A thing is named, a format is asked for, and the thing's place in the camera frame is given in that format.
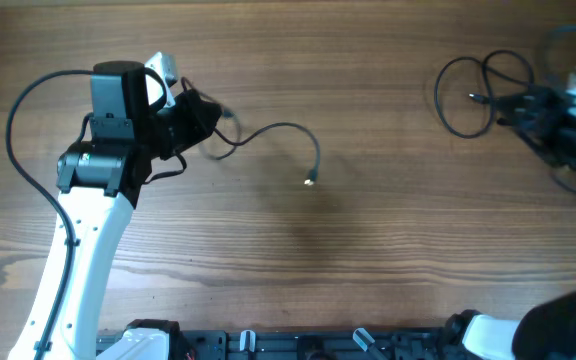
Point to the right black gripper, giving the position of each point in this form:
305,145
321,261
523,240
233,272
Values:
545,100

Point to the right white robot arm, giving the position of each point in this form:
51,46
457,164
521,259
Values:
548,331

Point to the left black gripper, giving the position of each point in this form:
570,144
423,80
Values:
189,104

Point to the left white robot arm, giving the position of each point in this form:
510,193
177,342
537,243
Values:
140,112

